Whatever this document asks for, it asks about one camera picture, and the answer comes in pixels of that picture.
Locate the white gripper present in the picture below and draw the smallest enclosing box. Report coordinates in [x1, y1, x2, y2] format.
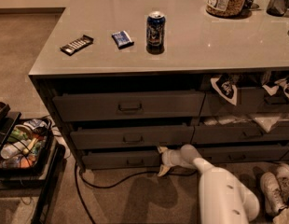
[158, 146, 188, 177]

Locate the grey counter cabinet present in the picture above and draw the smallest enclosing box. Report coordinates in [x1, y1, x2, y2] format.
[30, 0, 289, 169]

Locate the black bin of items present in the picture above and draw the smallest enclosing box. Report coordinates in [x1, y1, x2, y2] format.
[0, 118, 53, 175]

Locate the dark striped snack bar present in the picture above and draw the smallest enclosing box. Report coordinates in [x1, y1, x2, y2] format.
[60, 35, 94, 56]

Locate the blue snack packet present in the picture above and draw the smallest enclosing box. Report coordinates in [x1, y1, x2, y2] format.
[112, 31, 134, 49]

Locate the white plastic bag in drawer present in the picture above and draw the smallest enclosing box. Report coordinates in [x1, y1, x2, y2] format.
[202, 113, 289, 133]

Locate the black cart frame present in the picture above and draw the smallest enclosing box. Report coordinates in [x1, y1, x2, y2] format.
[0, 102, 65, 224]

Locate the large jar of nuts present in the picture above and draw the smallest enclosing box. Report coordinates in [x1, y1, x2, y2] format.
[206, 0, 245, 18]

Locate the grey drawer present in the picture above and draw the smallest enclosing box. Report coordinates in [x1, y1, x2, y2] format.
[70, 125, 194, 149]
[192, 122, 289, 145]
[52, 91, 204, 122]
[82, 150, 160, 170]
[200, 88, 289, 117]
[198, 145, 289, 163]

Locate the black floor cable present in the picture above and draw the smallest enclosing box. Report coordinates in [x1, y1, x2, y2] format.
[73, 161, 199, 224]

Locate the white sneaker left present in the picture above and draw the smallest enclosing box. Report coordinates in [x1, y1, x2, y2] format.
[260, 172, 287, 217]

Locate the blue drink can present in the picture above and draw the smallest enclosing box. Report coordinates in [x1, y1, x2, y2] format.
[146, 11, 166, 48]

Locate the white sneaker right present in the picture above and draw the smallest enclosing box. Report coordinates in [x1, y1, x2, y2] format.
[276, 163, 289, 203]

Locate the black white chip bag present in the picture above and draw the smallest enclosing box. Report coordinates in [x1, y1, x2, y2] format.
[211, 74, 238, 105]

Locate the white sneaker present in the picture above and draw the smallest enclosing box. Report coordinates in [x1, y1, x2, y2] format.
[276, 163, 289, 203]
[260, 172, 287, 217]

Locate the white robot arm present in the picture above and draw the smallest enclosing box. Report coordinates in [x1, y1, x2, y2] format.
[158, 145, 260, 224]

